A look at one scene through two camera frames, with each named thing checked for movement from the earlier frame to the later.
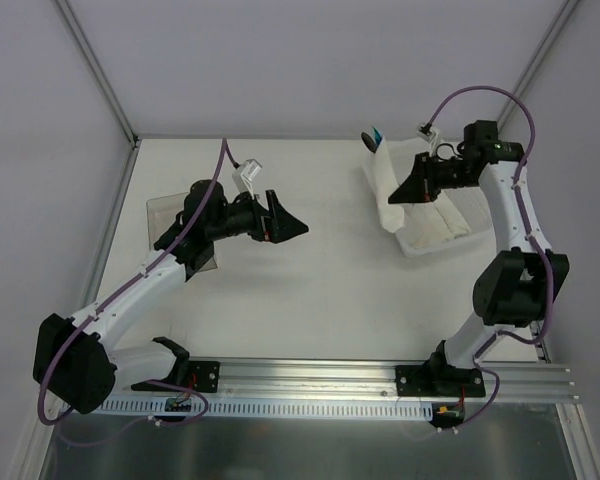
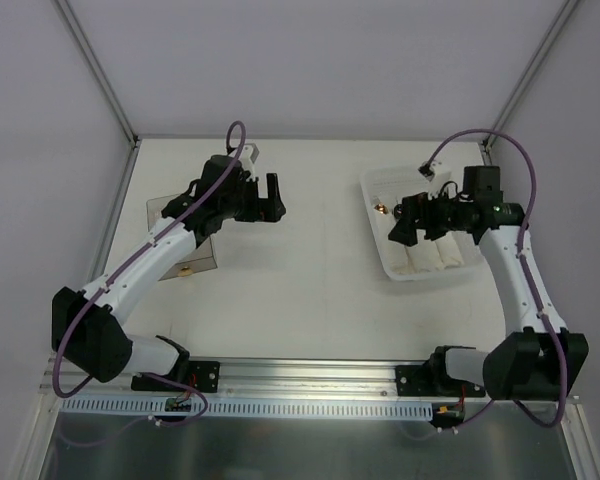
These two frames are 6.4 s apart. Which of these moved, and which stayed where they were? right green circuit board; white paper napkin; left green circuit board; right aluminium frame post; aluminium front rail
Moved: white paper napkin
Stayed: right green circuit board; left green circuit board; aluminium front rail; right aluminium frame post
